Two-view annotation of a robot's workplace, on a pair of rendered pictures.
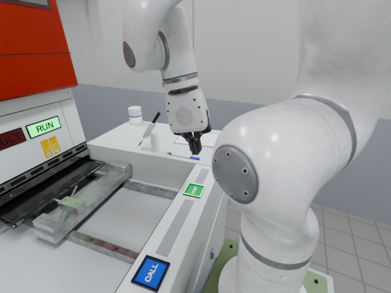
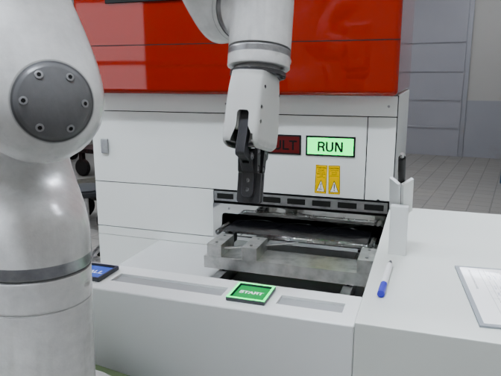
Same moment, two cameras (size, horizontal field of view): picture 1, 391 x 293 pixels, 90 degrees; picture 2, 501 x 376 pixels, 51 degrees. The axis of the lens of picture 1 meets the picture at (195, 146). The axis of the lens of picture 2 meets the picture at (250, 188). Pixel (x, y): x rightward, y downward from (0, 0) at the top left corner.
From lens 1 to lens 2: 83 cm
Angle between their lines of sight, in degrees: 85
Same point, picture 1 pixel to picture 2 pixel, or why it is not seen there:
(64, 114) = (367, 139)
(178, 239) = (136, 285)
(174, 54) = (225, 14)
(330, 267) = not seen: outside the picture
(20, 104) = (312, 106)
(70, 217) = (237, 256)
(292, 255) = not seen: outside the picture
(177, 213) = (191, 284)
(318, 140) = not seen: outside the picture
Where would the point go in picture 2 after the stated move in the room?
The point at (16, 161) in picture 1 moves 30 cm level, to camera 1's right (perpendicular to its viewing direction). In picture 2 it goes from (279, 175) to (288, 204)
